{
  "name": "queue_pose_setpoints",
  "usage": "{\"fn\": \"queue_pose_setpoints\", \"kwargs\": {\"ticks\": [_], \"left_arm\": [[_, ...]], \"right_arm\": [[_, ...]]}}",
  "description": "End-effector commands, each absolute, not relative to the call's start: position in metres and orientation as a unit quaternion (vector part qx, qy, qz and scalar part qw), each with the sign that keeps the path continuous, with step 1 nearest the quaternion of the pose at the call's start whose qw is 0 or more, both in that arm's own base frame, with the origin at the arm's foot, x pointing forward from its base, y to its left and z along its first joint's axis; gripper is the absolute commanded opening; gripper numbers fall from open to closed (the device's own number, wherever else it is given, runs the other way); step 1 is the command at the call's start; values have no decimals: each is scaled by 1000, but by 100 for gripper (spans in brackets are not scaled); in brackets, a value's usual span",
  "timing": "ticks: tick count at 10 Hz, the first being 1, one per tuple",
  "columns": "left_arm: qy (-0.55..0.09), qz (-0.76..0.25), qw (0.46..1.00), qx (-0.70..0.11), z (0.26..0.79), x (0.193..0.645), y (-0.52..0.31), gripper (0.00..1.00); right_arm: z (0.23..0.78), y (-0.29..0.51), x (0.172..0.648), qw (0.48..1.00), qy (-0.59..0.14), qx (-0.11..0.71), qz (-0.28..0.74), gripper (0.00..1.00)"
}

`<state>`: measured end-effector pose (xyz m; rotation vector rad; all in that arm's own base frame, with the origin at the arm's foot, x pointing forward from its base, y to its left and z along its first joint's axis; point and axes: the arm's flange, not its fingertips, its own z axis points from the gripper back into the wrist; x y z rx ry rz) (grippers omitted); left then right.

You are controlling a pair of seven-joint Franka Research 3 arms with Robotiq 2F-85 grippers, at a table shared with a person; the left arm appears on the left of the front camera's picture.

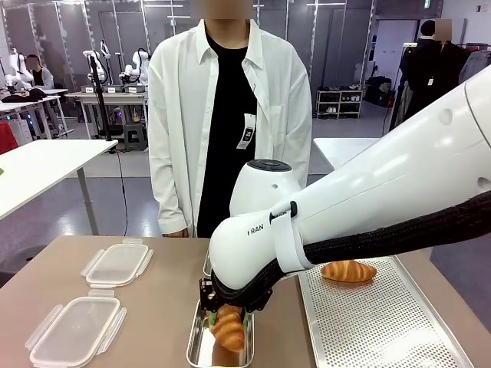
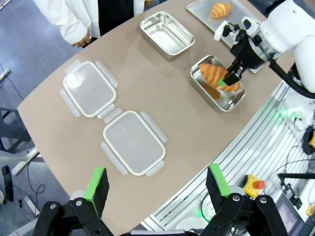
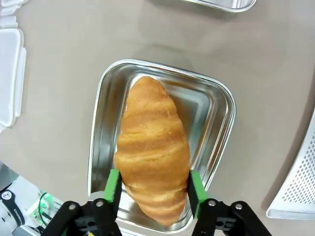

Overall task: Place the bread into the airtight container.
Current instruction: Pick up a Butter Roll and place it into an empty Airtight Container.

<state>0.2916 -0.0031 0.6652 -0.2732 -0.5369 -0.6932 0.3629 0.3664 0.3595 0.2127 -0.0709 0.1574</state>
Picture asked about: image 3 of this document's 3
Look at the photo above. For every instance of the golden brown croissant bread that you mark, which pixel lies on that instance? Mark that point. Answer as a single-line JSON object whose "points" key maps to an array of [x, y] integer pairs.
{"points": [[153, 150]]}

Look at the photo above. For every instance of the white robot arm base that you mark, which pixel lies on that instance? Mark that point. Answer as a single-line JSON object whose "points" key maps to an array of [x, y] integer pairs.
{"points": [[14, 201]]}

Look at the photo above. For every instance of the white plastic container lid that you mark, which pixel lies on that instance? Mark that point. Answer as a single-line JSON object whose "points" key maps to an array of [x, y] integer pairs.
{"points": [[9, 76]]}

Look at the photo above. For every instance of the stainless steel rectangular container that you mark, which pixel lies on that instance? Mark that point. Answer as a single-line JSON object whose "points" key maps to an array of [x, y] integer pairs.
{"points": [[211, 115]]}

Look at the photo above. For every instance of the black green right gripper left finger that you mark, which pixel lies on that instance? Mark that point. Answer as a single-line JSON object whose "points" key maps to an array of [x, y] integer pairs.
{"points": [[112, 194]]}

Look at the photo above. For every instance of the white perforated metal rack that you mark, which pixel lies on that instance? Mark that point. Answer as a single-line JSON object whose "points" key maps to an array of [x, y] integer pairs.
{"points": [[297, 177]]}

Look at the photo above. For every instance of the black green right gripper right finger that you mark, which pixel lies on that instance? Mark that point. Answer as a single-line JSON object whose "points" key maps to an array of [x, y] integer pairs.
{"points": [[198, 196]]}

